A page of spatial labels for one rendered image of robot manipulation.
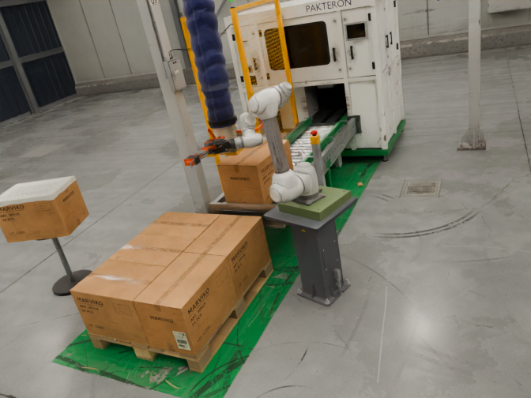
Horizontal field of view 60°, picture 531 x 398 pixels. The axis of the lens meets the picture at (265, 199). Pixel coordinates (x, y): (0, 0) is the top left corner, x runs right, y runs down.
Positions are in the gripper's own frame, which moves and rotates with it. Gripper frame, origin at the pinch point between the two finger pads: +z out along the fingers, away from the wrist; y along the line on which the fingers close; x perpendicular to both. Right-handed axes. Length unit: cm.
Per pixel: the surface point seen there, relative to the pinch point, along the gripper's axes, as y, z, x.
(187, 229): 68, 29, -23
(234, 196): 66, -14, 0
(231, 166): 39.8, -16.5, 11.9
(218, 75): -33, -17, 40
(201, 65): -40, -6, 46
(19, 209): 61, 167, 24
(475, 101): 121, -316, 112
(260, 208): 60, -33, -21
